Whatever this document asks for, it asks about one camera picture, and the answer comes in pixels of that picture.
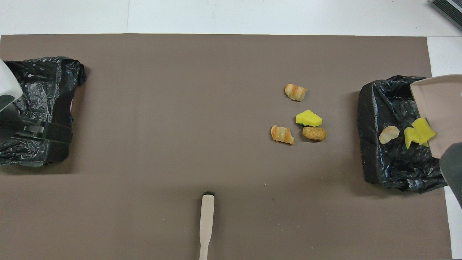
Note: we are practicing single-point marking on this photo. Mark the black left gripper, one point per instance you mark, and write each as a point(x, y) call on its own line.
point(11, 126)

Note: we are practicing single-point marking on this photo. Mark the striped croissant piece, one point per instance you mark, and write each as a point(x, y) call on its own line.
point(389, 134)
point(282, 134)
point(296, 92)

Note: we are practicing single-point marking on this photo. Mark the green and yellow sponge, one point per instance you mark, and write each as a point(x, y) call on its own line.
point(409, 137)

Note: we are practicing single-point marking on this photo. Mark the plain yellow sponge piece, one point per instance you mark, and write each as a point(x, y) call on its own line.
point(425, 129)

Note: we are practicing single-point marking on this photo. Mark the beige plastic dustpan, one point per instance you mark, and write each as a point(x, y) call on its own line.
point(444, 104)

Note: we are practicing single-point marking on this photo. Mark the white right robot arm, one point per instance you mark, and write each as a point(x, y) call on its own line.
point(453, 173)

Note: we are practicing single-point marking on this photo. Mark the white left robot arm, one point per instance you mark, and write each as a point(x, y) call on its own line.
point(7, 83)

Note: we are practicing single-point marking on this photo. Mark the black bag lined bin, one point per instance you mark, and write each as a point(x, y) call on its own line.
point(43, 90)
point(393, 169)

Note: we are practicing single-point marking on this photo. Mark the brown table mat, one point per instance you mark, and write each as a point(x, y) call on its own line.
point(180, 90)

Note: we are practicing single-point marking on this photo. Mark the yellow sponge chunk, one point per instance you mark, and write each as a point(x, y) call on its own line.
point(308, 118)

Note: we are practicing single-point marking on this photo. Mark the small brown bread roll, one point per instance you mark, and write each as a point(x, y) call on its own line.
point(314, 133)

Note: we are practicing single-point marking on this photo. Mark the dark grey ribbed object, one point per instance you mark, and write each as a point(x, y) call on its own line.
point(447, 10)

